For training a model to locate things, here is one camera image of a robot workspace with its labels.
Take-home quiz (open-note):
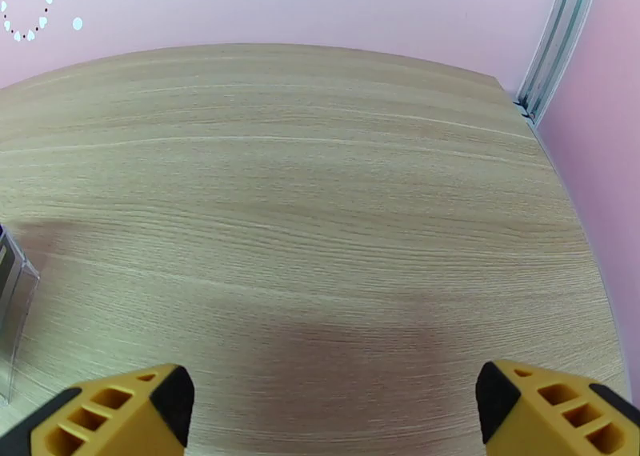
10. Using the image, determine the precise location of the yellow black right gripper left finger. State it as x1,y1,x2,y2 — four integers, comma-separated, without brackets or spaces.
0,363,196,456

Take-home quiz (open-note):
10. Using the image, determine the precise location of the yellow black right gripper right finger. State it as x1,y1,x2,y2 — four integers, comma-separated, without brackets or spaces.
474,359,640,456

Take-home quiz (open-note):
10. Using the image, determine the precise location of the aluminium corner post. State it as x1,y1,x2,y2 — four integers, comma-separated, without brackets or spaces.
514,0,602,126

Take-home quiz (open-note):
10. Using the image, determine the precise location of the clear acrylic card stand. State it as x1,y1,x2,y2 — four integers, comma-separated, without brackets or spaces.
0,223,41,406

